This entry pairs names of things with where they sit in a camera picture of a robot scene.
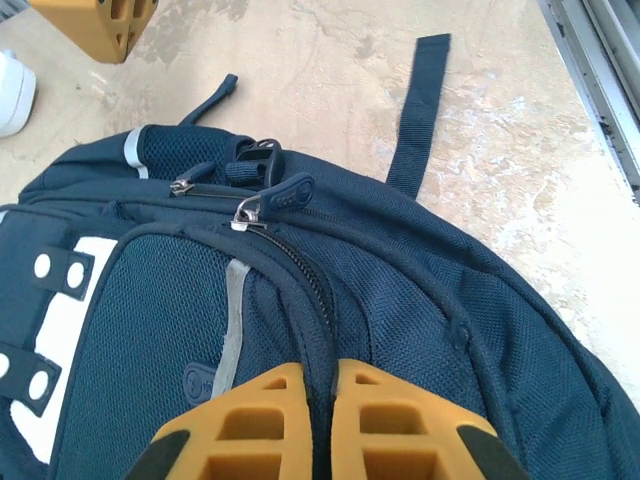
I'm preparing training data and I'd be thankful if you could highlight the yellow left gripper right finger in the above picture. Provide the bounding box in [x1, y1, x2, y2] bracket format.
[329, 358, 531, 480]

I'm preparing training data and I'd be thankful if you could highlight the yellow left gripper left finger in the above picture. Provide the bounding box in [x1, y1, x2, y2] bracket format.
[124, 363, 314, 480]

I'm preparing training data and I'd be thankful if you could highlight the navy blue backpack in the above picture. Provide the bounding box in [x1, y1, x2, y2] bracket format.
[0, 33, 640, 480]

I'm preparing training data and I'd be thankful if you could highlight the white round container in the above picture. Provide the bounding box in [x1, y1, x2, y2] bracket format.
[0, 49, 39, 139]

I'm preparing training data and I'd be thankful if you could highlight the aluminium table frame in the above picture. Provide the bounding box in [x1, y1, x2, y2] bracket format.
[537, 0, 640, 206]

